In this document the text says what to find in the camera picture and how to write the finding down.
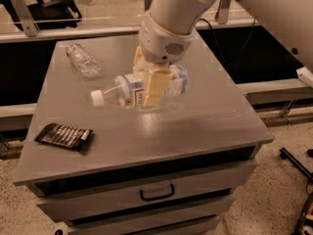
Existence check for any grey drawer cabinet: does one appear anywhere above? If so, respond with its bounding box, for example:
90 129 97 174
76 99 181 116
14 34 272 235

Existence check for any clear crumpled plastic bottle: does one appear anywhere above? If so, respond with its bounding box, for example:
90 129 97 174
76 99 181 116
66 43 101 78

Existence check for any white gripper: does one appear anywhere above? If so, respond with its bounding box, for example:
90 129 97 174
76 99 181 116
133 12 196 109

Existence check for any left metal bracket post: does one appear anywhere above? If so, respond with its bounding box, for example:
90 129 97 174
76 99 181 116
10 0 39 37

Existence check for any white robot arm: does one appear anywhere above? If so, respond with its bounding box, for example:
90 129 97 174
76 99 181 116
133 0 313 109

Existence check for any right metal bracket post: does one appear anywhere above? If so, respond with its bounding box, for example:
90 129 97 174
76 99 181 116
215 0 231 24

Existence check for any black office chair left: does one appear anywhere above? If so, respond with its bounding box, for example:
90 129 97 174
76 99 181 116
0 0 82 30

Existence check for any black cable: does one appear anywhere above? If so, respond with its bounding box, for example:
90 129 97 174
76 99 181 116
199 17 256 73

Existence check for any blue label plastic bottle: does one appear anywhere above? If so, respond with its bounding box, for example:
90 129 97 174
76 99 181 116
90 65 189 110

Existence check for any black drawer handle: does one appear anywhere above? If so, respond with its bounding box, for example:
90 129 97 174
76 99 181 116
139 183 175 202

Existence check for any black rxbar chocolate wrapper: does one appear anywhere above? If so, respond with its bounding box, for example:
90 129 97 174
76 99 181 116
35 123 93 151

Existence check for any black metal bar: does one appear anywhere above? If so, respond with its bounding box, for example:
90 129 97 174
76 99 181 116
280 148 313 182

